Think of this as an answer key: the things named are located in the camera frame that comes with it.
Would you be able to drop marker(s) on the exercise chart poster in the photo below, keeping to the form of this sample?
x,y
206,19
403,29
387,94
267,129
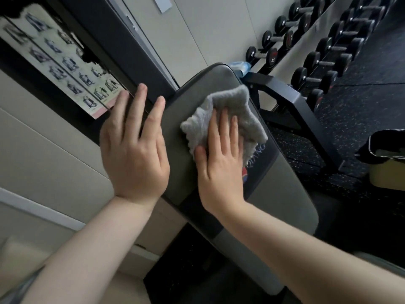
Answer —
x,y
57,60

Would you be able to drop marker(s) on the black dumbbell rack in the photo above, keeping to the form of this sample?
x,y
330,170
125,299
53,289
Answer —
x,y
284,88

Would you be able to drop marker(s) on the person's left hand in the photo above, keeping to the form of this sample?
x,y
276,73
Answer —
x,y
136,167

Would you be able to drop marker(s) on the person's right hand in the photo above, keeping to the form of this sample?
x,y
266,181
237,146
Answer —
x,y
221,180

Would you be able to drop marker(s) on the blue wet wipes pack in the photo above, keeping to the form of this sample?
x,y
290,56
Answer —
x,y
239,67

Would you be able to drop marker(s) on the person's right forearm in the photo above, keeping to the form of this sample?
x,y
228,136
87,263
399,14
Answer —
x,y
300,259

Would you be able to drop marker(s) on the grey backrest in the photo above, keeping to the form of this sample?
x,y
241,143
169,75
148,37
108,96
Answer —
x,y
284,193

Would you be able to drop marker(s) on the white door frame strip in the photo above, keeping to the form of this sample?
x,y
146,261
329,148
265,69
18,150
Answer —
x,y
41,208

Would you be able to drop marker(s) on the grey microfibre cloth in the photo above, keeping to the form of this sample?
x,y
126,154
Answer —
x,y
227,98

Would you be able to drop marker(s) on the person's left forearm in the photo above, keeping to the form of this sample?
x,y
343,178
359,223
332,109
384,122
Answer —
x,y
88,250

